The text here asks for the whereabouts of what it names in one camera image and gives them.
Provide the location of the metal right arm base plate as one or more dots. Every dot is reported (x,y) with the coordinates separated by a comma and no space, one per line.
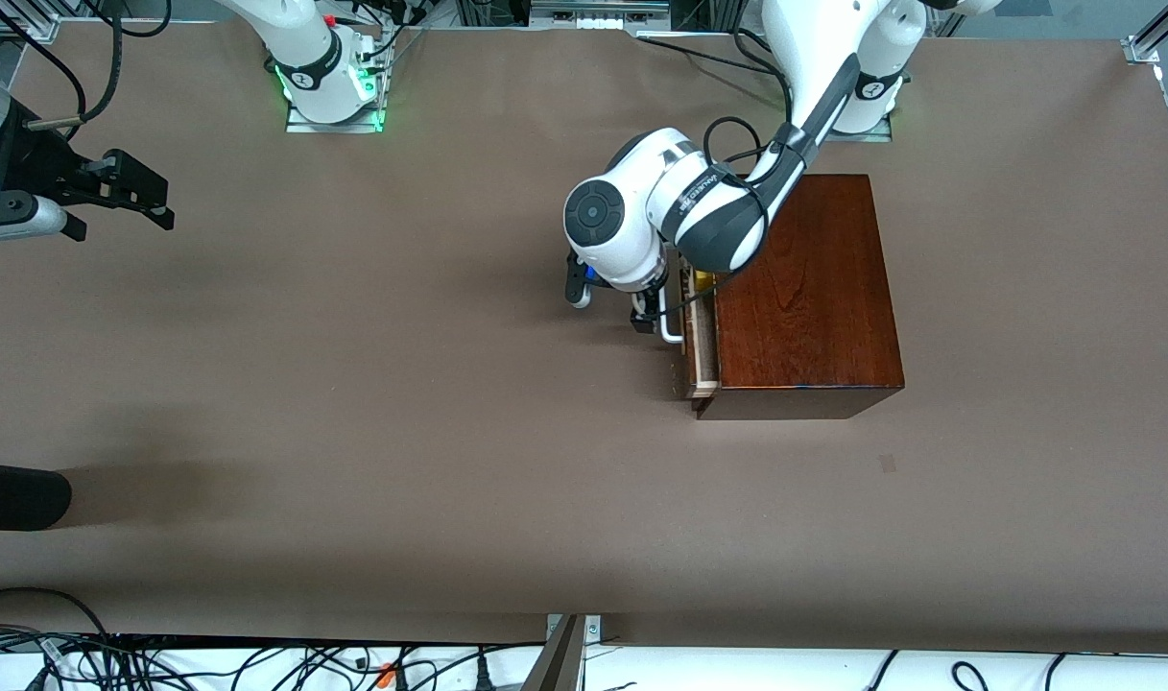
(334,127)

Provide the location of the aluminium post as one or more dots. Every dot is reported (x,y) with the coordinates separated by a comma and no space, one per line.
(557,667)

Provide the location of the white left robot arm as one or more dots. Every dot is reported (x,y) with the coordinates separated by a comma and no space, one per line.
(708,211)

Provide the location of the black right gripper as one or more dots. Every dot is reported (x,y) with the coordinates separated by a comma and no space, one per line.
(38,161)

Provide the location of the black foam cylinder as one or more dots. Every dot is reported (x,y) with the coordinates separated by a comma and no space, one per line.
(17,496)

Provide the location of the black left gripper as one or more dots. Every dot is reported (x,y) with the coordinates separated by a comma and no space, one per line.
(646,309)

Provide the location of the orange plug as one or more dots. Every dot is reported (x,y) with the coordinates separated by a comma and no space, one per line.
(387,676)

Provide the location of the dark brown wooden cabinet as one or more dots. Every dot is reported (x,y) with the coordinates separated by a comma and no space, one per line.
(814,307)

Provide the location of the small metal bracket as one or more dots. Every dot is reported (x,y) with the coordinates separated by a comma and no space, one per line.
(593,629)

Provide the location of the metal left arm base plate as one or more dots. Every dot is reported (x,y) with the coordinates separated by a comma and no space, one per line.
(862,136)

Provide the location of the aluminium corner profile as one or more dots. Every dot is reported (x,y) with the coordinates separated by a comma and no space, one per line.
(8,24)
(1155,38)

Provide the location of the yellow wooden block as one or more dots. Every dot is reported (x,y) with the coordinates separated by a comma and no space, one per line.
(703,279)

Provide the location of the aluminium frame rail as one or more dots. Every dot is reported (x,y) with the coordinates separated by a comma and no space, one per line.
(598,8)

